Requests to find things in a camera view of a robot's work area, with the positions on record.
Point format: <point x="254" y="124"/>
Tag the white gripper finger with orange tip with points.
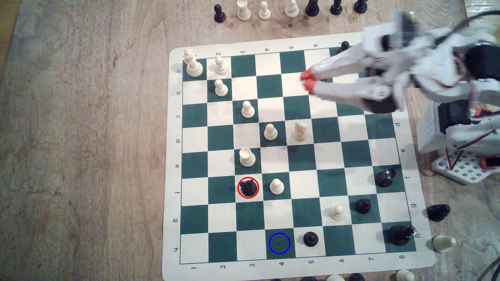
<point x="340" y="64"/>
<point x="351" y="91"/>

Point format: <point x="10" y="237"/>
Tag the black rook chess piece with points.
<point x="248" y="188"/>

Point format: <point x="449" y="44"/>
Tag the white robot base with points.
<point x="429" y="128"/>

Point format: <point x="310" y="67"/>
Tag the black pawn chess piece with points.
<point x="343" y="46"/>
<point x="336" y="7"/>
<point x="310" y="239"/>
<point x="219" y="15"/>
<point x="363" y="206"/>

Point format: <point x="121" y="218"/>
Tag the white knight chess piece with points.
<point x="299" y="130"/>

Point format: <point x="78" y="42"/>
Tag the green white chess board mat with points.
<point x="273" y="109"/>

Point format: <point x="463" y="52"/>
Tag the white pawn chess piece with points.
<point x="221" y="66"/>
<point x="277" y="187"/>
<point x="336" y="212"/>
<point x="264" y="11"/>
<point x="221" y="89"/>
<point x="270" y="132"/>
<point x="247" y="110"/>

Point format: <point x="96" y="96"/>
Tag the glossy black knight chess piece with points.
<point x="384" y="178"/>

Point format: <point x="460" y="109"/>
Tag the white rook chess piece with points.
<point x="247" y="158"/>
<point x="243" y="11"/>

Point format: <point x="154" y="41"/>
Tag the tall white king chess piece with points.
<point x="194" y="68"/>

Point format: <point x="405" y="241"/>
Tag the large black queen chess piece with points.
<point x="400" y="235"/>

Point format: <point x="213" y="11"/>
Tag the orange clamp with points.
<point x="490" y="162"/>

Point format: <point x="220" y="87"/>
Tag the white perforated base plate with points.
<point x="465" y="171"/>

